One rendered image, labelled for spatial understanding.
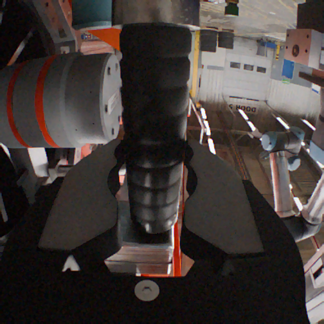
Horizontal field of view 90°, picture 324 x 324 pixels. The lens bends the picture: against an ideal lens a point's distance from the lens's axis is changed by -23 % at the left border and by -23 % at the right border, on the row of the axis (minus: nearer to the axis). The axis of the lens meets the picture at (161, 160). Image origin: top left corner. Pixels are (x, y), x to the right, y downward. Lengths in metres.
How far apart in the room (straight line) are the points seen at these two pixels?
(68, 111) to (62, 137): 0.04
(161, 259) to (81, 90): 0.19
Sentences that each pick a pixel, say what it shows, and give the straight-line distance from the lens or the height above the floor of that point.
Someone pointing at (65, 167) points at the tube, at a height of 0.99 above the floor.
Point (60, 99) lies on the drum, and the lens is 0.25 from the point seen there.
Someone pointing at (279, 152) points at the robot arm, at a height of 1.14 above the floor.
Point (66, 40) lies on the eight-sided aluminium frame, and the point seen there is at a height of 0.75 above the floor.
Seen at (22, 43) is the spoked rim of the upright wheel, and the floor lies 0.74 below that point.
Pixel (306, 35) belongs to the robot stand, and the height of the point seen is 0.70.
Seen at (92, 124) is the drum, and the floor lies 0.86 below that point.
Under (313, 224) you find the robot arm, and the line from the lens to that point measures 0.95.
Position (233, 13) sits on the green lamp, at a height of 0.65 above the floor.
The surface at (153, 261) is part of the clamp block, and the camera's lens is 0.17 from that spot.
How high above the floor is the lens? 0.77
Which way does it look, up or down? 33 degrees up
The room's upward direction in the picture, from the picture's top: 178 degrees counter-clockwise
